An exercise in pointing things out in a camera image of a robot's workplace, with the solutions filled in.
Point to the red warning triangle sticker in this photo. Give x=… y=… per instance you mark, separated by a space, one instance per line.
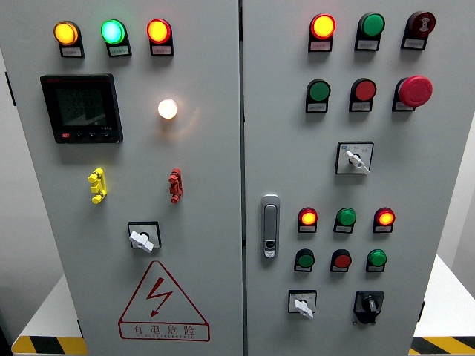
x=163 y=329

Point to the small red push button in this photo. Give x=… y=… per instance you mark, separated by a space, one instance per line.
x=341 y=260

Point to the small label plate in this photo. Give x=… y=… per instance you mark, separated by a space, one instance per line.
x=343 y=229
x=402 y=107
x=375 y=269
x=360 y=107
x=382 y=229
x=317 y=107
x=162 y=50
x=413 y=43
x=338 y=269
x=302 y=269
x=307 y=229
x=118 y=50
x=320 y=45
x=72 y=52
x=366 y=44

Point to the pale grey cabinet door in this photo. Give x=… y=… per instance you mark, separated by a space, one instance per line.
x=200 y=178
x=297 y=163

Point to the silver door lock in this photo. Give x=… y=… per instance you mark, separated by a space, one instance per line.
x=270 y=222

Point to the black door hinge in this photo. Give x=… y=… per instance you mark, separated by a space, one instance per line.
x=10 y=89
x=80 y=328
x=422 y=311

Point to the green indicator lamp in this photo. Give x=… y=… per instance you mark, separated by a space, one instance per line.
x=113 y=32

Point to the large red stop button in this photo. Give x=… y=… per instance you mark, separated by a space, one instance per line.
x=415 y=91

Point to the small green lamp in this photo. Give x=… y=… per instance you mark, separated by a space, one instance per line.
x=346 y=217
x=377 y=258

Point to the black display meter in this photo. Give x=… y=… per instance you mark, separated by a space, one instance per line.
x=81 y=107

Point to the small red lamp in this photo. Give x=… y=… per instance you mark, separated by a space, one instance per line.
x=384 y=217
x=307 y=217

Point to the black yellow striped tape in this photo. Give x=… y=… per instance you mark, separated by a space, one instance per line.
x=48 y=345
x=445 y=345

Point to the red indicator lamp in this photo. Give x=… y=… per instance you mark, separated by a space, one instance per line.
x=159 y=31
x=323 y=26

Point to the yellow indicator lamp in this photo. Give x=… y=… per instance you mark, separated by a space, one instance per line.
x=66 y=33

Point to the white lamp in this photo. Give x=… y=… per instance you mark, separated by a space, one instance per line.
x=167 y=109

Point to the black knob turn switch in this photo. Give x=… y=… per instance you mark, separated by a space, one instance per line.
x=369 y=304

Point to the dark red buzzer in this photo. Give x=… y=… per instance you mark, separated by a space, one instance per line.
x=421 y=22

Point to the small green push button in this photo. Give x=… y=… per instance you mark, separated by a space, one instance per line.
x=306 y=259

